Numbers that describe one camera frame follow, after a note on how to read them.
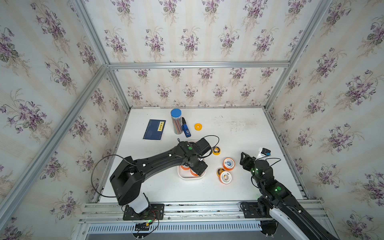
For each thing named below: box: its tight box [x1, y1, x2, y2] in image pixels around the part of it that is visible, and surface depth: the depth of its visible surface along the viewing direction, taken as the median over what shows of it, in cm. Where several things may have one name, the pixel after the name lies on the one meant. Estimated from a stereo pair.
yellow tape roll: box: [194, 123, 203, 131], surface depth 110 cm
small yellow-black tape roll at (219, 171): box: [216, 168, 225, 177], surface depth 88 cm
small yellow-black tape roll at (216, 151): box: [212, 146, 221, 156], surface depth 96 cm
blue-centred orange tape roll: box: [222, 157, 236, 171], surface depth 88 cm
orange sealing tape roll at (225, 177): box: [218, 171, 233, 185], surface depth 83 cm
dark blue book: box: [142, 119, 167, 141], surface depth 109 cm
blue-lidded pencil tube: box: [170, 108, 183, 135], surface depth 93 cm
